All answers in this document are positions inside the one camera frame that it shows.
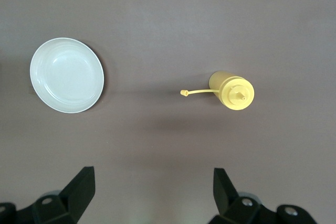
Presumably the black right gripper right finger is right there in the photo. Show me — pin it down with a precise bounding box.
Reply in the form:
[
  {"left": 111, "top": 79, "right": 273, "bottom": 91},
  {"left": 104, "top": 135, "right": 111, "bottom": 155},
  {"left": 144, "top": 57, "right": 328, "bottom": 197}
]
[{"left": 209, "top": 167, "right": 316, "bottom": 224}]

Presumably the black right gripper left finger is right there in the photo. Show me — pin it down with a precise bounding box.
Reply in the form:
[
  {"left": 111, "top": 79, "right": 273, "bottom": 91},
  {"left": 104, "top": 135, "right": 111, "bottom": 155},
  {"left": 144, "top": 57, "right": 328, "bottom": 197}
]
[{"left": 0, "top": 166, "right": 96, "bottom": 224}]

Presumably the yellow squeeze mustard bottle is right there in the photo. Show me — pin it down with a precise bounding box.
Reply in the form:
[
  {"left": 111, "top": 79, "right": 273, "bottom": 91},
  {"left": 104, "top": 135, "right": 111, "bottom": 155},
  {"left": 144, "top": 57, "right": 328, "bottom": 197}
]
[{"left": 180, "top": 70, "right": 255, "bottom": 112}]

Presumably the beige round plate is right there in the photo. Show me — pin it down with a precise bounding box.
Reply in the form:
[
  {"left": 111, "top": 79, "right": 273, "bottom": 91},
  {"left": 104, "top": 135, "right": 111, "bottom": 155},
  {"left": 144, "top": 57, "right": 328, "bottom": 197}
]
[{"left": 29, "top": 37, "right": 105, "bottom": 114}]

